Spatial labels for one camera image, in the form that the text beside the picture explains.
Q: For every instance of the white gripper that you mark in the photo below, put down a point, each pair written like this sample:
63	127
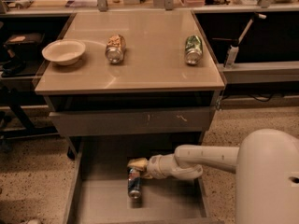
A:
153	167

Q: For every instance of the blue silver redbull can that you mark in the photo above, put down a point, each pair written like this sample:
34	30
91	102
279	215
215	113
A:
134	184

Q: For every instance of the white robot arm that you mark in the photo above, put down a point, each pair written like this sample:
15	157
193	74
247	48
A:
266	168

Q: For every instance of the open middle drawer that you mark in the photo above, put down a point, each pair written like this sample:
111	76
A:
99	193

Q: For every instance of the closed top drawer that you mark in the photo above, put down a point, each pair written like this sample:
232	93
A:
133	121

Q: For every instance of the grey drawer cabinet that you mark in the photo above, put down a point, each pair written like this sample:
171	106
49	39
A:
152	75

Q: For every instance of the green can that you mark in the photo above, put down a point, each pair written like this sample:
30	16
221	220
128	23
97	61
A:
193	50

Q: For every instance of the white bowl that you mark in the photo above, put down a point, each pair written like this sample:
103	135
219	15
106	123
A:
64	52

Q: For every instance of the white handheld tool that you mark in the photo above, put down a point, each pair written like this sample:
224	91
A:
233	50

